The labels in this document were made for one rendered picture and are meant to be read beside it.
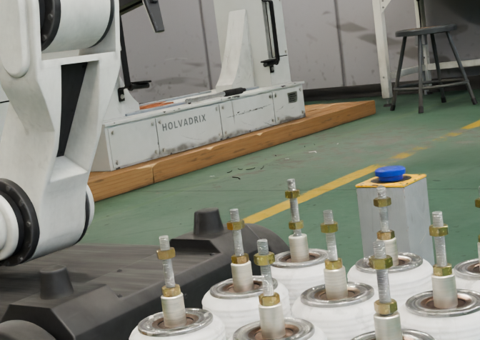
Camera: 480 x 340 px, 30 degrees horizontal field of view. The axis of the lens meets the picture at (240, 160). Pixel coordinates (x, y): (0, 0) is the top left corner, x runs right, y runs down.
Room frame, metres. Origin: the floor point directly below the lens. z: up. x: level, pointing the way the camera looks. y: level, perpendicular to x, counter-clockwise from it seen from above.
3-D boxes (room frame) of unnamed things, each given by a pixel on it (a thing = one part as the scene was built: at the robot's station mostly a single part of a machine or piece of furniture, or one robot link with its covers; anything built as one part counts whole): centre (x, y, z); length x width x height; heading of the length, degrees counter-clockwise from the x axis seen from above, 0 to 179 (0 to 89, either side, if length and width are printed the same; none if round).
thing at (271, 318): (0.79, -0.01, 0.26); 0.02 x 0.02 x 0.03
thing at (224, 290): (0.96, 0.01, 0.25); 0.08 x 0.08 x 0.01
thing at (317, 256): (1.05, -0.06, 0.25); 0.08 x 0.08 x 0.01
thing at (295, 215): (1.05, -0.06, 0.31); 0.01 x 0.01 x 0.08
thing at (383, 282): (0.72, -0.11, 0.30); 0.01 x 0.01 x 0.08
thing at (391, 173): (1.16, -0.19, 0.32); 0.04 x 0.04 x 0.02
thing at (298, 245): (1.05, -0.06, 0.26); 0.02 x 0.02 x 0.03
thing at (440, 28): (5.07, -1.13, 0.23); 0.51 x 0.51 x 0.46
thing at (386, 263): (0.72, -0.11, 0.33); 0.02 x 0.02 x 0.01; 71
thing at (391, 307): (0.72, -0.11, 0.29); 0.02 x 0.02 x 0.01; 71
